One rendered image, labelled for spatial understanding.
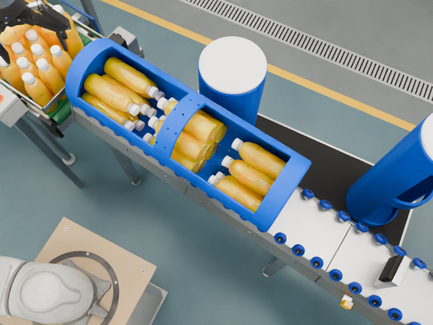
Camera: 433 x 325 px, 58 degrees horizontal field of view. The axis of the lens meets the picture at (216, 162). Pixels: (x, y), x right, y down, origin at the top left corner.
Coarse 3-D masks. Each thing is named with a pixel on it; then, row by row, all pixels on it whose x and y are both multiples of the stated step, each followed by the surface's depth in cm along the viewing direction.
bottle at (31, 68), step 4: (28, 64) 149; (32, 64) 151; (20, 68) 150; (24, 68) 148; (28, 68) 149; (32, 68) 150; (36, 68) 152; (20, 72) 150; (24, 72) 149; (32, 72) 151; (36, 72) 152; (36, 76) 153
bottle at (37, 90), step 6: (36, 78) 148; (24, 84) 147; (30, 84) 147; (36, 84) 147; (42, 84) 150; (30, 90) 148; (36, 90) 148; (42, 90) 150; (48, 90) 155; (30, 96) 152; (36, 96) 151; (42, 96) 152; (48, 96) 155; (36, 102) 155; (42, 102) 155; (54, 108) 163
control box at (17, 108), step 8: (0, 88) 145; (8, 96) 143; (16, 96) 143; (0, 104) 142; (8, 104) 142; (16, 104) 145; (0, 112) 141; (8, 112) 144; (16, 112) 148; (24, 112) 152; (0, 120) 148; (8, 120) 146; (16, 120) 150
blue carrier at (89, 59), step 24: (96, 48) 136; (120, 48) 140; (72, 72) 135; (96, 72) 149; (144, 72) 153; (72, 96) 139; (168, 96) 154; (192, 96) 131; (144, 120) 156; (168, 120) 126; (240, 120) 131; (144, 144) 133; (168, 144) 127; (264, 144) 142; (216, 168) 149; (288, 168) 120; (216, 192) 127; (288, 192) 118; (264, 216) 122
